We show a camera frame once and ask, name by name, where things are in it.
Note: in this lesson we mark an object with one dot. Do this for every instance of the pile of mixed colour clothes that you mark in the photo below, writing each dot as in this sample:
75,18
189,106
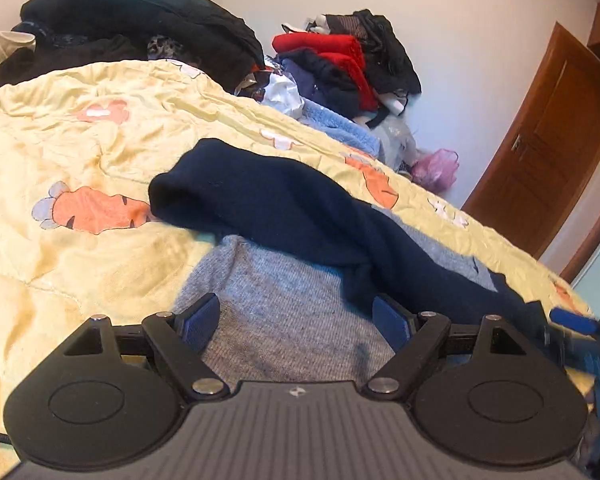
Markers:
340,65

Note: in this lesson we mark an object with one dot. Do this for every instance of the white cloth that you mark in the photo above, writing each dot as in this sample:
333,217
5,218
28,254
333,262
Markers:
0,52

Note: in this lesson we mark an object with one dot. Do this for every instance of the light blue fleece blanket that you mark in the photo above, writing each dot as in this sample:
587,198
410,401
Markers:
340,130

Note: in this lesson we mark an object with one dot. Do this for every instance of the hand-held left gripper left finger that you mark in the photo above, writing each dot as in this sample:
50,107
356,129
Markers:
200,321

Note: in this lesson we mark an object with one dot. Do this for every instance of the pile of black clothes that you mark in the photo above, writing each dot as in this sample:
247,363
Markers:
130,15

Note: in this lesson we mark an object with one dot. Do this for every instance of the grey and navy sweater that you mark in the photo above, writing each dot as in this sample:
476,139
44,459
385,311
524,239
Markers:
290,210

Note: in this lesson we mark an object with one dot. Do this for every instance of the yellow carrot print blanket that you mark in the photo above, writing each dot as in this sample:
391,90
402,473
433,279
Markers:
80,150

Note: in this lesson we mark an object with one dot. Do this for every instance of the clear plastic bag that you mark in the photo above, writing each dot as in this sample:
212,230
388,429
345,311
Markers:
397,142

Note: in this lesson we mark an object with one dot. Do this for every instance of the pink plastic bag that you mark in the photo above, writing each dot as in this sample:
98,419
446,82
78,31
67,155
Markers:
436,167

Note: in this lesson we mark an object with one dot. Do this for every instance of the brown wooden door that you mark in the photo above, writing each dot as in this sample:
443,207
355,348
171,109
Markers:
545,145

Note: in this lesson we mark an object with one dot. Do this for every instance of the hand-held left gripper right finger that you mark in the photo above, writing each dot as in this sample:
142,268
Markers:
390,321

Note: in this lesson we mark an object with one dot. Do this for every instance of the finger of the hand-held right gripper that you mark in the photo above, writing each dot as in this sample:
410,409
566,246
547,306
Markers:
575,320

